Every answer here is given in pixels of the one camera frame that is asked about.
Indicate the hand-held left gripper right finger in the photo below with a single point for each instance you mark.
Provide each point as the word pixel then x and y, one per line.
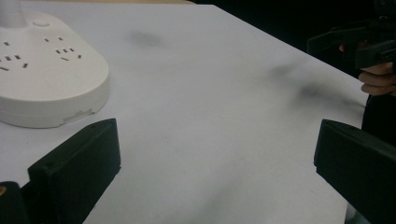
pixel 358 165

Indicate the white power strip lamp base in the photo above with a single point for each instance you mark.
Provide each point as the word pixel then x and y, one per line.
pixel 46 74

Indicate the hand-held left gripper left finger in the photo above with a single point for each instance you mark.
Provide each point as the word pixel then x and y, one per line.
pixel 76 168

